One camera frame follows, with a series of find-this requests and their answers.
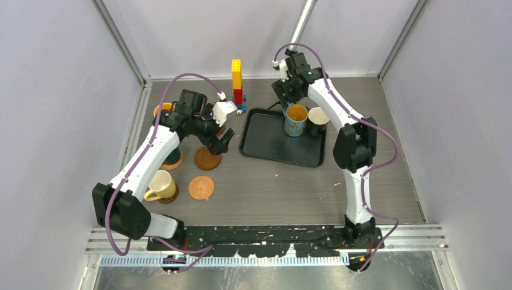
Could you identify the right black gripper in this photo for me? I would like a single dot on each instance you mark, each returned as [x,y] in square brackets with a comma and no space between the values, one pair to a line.
[279,88]

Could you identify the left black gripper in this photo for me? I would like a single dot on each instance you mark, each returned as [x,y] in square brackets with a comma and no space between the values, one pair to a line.
[216,145]

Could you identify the blue patterned mug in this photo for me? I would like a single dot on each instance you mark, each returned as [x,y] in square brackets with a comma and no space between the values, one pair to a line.
[295,119]

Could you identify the black white-inside mug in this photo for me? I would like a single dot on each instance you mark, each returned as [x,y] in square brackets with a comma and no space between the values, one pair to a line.
[317,122]

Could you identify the rattan coaster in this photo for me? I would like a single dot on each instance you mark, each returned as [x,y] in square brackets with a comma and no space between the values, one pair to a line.
[201,187]
[173,166]

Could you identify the rattan coaster front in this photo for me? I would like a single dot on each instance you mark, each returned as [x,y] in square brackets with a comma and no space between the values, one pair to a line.
[173,166]

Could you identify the floral white mug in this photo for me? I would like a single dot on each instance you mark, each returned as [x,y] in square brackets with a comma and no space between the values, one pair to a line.
[164,106]

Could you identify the cream yellow mug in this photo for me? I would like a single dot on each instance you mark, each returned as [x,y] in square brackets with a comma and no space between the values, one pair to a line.
[161,186]

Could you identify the dark brown wooden coaster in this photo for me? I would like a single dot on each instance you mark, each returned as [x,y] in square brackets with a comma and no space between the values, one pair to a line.
[171,199]

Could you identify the pink ghost mug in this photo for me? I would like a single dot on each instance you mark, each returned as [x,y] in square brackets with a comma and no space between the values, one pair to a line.
[209,110]

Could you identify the dark green mug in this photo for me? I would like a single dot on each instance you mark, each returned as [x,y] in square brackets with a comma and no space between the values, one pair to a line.
[173,157]

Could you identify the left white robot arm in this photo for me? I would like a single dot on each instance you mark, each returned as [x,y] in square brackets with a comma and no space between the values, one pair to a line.
[118,204]

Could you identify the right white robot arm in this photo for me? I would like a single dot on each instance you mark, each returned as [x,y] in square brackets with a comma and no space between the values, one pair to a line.
[356,140]

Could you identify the black tripod stand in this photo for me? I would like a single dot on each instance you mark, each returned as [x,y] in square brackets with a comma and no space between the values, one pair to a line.
[289,50]

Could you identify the black serving tray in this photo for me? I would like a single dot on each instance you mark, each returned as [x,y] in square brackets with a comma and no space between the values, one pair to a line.
[264,137]

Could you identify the toy brick tower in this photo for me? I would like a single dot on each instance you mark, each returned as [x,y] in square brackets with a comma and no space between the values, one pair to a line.
[237,86]

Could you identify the silver metal pole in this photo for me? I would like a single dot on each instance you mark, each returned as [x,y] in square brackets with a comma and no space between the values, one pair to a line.
[305,14]

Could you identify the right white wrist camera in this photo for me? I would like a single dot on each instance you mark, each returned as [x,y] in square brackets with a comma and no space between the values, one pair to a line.
[281,67]

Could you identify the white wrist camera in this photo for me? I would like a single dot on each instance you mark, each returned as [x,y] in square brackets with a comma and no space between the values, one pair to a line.
[281,67]
[222,109]

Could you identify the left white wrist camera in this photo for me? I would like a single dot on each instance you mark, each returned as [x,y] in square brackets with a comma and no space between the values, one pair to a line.
[222,109]

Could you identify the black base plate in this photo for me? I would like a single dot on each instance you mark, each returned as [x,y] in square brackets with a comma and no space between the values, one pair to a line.
[267,241]

